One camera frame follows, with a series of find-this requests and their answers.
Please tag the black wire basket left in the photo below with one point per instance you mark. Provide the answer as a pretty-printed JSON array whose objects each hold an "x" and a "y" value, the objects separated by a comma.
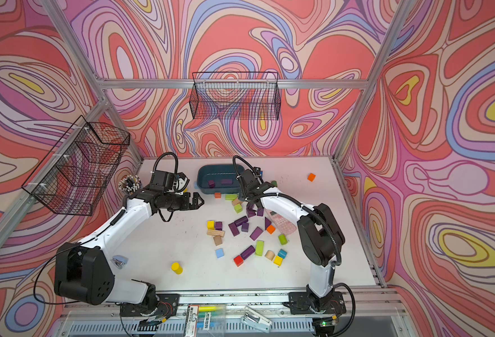
[{"x": 72, "y": 179}]

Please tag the marker box front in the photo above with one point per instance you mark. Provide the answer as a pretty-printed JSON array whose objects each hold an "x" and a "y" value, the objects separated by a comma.
[{"x": 205, "y": 321}]

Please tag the pink calculator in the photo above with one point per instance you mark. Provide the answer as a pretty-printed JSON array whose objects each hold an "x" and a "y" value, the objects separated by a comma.
[{"x": 282, "y": 224}]

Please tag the light green rectangular block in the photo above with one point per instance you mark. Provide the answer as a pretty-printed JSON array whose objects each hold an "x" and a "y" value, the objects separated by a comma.
[{"x": 259, "y": 248}]

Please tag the purple brick centre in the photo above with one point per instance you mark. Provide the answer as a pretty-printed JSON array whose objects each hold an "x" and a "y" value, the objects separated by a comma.
[{"x": 256, "y": 233}]

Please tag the teal small cube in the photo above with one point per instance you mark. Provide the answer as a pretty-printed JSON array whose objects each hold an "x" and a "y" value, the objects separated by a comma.
[{"x": 282, "y": 254}]

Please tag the natural wood small block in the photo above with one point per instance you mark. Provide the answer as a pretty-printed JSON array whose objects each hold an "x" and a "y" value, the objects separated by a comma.
[{"x": 218, "y": 240}]

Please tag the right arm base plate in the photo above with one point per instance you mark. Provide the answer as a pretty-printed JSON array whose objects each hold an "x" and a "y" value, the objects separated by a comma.
[{"x": 307, "y": 303}]

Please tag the natural wood block rear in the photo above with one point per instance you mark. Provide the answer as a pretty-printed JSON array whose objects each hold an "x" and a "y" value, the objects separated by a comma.
[{"x": 236, "y": 202}]

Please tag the teal plastic storage bin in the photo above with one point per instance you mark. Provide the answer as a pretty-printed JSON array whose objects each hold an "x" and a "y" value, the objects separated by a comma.
[{"x": 217, "y": 172}]

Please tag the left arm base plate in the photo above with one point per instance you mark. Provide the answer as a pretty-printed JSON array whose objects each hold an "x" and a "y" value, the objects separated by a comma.
[{"x": 161, "y": 305}]

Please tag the clear plastic stapler front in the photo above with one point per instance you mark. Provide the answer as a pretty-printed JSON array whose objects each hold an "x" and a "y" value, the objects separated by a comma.
[{"x": 255, "y": 320}]

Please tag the black wire basket back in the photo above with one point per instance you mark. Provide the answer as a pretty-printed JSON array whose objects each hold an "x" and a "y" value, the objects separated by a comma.
[{"x": 235, "y": 95}]

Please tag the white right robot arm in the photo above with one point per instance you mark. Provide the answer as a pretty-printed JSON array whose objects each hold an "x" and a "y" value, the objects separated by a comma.
[{"x": 320, "y": 235}]

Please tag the orange small block centre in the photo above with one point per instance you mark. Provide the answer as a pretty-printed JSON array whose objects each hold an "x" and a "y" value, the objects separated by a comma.
[{"x": 270, "y": 229}]

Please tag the natural wood cylinder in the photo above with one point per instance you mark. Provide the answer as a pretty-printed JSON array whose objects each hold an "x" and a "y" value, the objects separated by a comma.
[{"x": 270, "y": 255}]

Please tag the black wire basket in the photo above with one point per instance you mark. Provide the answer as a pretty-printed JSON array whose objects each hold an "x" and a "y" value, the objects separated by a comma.
[
  {"x": 72, "y": 179},
  {"x": 235, "y": 95}
]

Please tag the yellow cube left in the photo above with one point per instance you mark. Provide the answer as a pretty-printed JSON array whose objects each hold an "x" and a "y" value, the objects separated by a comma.
[{"x": 210, "y": 224}]

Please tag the pen holder cup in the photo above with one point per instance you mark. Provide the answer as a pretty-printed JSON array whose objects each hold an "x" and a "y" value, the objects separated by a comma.
[{"x": 129, "y": 184}]

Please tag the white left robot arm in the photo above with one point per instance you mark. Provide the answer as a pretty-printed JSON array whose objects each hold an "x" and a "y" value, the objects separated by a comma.
[{"x": 85, "y": 271}]

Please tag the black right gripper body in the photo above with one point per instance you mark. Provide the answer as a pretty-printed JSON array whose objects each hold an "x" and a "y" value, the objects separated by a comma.
[{"x": 243, "y": 194}]

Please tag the natural wood long block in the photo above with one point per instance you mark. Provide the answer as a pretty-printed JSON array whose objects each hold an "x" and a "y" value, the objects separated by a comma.
[{"x": 216, "y": 233}]

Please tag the yellow small cube front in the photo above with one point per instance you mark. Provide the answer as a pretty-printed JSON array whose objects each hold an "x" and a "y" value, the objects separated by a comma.
[{"x": 278, "y": 261}]

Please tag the purple brick tilted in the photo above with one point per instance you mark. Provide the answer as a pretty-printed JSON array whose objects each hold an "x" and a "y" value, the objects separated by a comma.
[{"x": 234, "y": 229}]

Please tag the red wooden cube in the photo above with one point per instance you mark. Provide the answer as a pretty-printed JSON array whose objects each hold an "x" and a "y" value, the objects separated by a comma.
[{"x": 238, "y": 260}]

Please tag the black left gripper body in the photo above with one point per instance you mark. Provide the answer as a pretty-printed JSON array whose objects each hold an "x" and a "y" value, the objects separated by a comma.
[{"x": 176, "y": 202}]

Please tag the green cylinder near calculator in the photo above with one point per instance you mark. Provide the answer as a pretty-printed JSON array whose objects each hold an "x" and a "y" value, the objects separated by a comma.
[{"x": 282, "y": 239}]

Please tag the purple long brick front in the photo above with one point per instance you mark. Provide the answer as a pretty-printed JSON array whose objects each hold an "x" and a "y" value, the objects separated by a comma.
[{"x": 247, "y": 252}]

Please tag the light green flat block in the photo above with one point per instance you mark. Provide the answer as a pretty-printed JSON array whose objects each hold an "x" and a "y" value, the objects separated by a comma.
[{"x": 231, "y": 197}]

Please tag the yellow wooden cylinder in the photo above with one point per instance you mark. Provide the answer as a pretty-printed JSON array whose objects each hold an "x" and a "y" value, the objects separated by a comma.
[{"x": 177, "y": 268}]

